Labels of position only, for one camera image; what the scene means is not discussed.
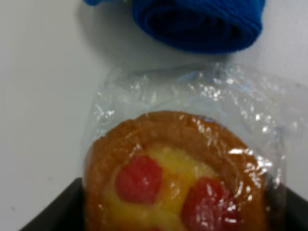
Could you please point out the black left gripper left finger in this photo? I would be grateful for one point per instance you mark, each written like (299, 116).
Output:
(65, 213)

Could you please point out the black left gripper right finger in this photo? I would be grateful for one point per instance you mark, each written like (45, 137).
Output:
(287, 211)

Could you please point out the fruit pastry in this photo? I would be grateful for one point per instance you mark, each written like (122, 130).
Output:
(192, 148)

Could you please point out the blue rolled cloth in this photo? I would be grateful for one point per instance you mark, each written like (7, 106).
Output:
(201, 26)

